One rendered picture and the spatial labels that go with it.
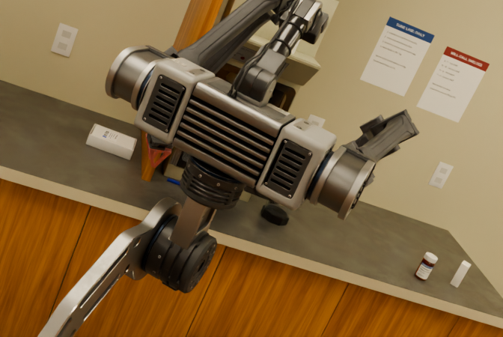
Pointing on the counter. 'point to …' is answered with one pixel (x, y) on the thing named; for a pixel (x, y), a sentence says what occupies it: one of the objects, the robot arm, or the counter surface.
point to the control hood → (293, 71)
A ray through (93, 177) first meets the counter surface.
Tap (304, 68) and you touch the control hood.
